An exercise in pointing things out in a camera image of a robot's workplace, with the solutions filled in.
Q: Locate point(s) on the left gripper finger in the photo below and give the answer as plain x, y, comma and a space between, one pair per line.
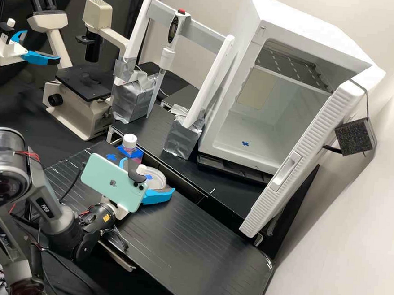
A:
18, 34
41, 59

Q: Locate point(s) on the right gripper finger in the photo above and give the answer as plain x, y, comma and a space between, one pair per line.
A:
158, 197
122, 161

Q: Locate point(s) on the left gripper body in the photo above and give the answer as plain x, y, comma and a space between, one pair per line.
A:
9, 52

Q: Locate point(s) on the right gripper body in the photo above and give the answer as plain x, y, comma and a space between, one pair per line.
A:
121, 212

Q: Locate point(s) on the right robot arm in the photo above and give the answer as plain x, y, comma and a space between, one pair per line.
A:
44, 204

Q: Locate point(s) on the petri dish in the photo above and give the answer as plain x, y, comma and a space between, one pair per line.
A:
156, 178

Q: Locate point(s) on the white incubator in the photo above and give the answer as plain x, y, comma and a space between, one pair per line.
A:
275, 132

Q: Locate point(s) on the incubator door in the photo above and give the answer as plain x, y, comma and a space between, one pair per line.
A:
300, 161

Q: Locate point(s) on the blue bottle holder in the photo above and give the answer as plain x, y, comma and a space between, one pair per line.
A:
134, 157

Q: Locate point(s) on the left phone holder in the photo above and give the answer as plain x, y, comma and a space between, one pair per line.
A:
4, 28

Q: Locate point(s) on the small bottle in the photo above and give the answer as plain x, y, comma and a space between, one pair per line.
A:
129, 142

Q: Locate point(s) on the cream microscope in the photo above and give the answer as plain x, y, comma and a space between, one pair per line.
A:
81, 109

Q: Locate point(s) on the white pipette stand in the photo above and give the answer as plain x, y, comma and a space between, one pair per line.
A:
208, 87

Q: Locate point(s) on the pipette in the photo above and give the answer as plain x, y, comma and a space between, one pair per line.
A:
173, 28

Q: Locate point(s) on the right wrist camera phone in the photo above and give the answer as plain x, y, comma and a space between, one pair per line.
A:
108, 180

